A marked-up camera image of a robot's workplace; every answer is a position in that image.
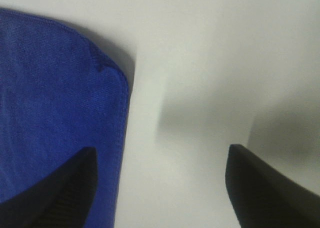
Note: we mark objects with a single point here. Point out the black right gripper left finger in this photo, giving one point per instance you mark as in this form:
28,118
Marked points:
62,199

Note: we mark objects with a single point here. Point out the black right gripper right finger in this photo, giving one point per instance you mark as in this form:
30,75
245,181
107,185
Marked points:
263,197

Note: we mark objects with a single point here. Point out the blue microfibre towel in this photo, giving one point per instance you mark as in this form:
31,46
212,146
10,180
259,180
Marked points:
58,93

